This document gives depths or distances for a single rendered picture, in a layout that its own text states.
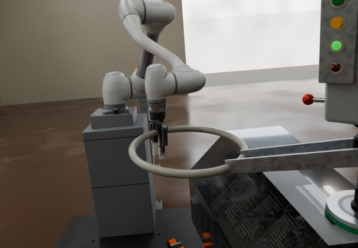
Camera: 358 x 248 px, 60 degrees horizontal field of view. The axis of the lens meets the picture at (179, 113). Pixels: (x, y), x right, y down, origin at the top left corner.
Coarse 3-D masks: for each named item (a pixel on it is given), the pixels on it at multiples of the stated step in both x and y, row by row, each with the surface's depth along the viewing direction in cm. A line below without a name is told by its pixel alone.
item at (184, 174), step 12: (156, 132) 144; (168, 132) 148; (204, 132) 148; (216, 132) 144; (228, 132) 141; (132, 144) 128; (240, 144) 129; (132, 156) 118; (240, 156) 116; (144, 168) 111; (156, 168) 108; (168, 168) 108; (216, 168) 108; (228, 168) 109
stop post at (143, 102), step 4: (136, 68) 310; (140, 100) 310; (144, 100) 310; (140, 104) 311; (144, 104) 311; (140, 108) 312; (144, 108) 312; (144, 112) 313; (148, 112) 314; (148, 116) 314; (148, 120) 316; (148, 124) 316; (148, 128) 318; (152, 148) 330; (152, 152) 326; (152, 156) 325; (152, 160) 326; (156, 164) 341
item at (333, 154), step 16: (304, 144) 102; (320, 144) 99; (336, 144) 96; (352, 144) 93; (240, 160) 106; (256, 160) 102; (272, 160) 98; (288, 160) 95; (304, 160) 92; (320, 160) 89; (336, 160) 86; (352, 160) 83
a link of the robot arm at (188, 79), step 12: (132, 24) 159; (132, 36) 158; (144, 36) 156; (144, 48) 156; (156, 48) 153; (168, 60) 152; (180, 60) 150; (180, 72) 141; (192, 72) 142; (180, 84) 139; (192, 84) 141; (204, 84) 146
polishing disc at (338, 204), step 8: (336, 192) 99; (344, 192) 98; (352, 192) 98; (328, 200) 95; (336, 200) 94; (344, 200) 94; (328, 208) 91; (336, 208) 90; (344, 208) 90; (336, 216) 87; (344, 216) 86; (352, 216) 86; (352, 224) 83
